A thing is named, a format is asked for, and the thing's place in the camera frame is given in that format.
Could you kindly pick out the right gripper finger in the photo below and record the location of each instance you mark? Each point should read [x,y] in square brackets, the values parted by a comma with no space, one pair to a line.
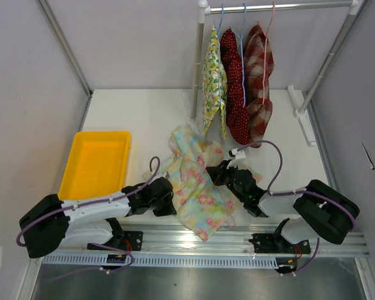
[230,164]
[218,175]

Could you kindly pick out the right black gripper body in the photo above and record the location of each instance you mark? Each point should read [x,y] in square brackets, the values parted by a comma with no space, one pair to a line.
[230,184]

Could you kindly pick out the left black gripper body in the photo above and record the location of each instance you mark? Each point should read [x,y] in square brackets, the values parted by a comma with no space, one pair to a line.
[162,207]

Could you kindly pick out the floral cloth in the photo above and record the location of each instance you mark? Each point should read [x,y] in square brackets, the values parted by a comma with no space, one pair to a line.
[200,205]

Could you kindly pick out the red plaid skirt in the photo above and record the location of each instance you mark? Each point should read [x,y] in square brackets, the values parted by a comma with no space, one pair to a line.
[258,115]

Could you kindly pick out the pink wire hanger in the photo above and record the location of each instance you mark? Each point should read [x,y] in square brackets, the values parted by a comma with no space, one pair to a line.
[265,52]
[230,220]

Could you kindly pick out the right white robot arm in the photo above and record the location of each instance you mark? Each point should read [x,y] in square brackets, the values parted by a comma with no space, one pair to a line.
[315,211]

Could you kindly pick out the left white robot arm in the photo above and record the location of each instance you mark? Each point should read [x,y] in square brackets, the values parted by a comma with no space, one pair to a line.
[91,223]

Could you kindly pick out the red polka dot garment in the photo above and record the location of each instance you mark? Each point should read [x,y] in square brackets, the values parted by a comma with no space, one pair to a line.
[236,113]

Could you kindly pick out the yellow plastic tray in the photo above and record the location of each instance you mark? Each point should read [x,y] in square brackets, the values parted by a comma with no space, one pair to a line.
[96,166]

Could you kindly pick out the yellow lemon print garment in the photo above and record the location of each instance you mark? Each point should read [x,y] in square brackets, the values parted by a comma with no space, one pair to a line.
[214,85]

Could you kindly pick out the metal clothes rack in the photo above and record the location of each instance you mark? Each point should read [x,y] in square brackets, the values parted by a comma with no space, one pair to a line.
[299,103]

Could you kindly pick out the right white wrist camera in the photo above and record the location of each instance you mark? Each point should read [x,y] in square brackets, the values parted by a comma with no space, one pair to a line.
[237,154]

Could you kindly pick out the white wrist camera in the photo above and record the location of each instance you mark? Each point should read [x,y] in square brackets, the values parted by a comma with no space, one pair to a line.
[237,154]
[154,175]

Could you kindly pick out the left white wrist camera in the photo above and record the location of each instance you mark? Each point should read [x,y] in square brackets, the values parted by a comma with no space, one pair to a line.
[154,175]

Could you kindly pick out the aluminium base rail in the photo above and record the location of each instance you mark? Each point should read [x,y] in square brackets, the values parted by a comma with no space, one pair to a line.
[177,239]

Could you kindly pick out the perforated cable duct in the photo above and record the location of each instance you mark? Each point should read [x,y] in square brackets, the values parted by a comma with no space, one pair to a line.
[147,260]

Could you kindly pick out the blue wire hanger right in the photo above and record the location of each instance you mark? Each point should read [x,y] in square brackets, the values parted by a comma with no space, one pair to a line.
[241,46]

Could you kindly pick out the blue wire hanger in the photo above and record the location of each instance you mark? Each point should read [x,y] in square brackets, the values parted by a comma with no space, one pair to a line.
[241,46]
[220,22]

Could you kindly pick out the blue wire hanger left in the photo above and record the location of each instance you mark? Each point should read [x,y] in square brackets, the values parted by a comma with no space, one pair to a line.
[220,22]

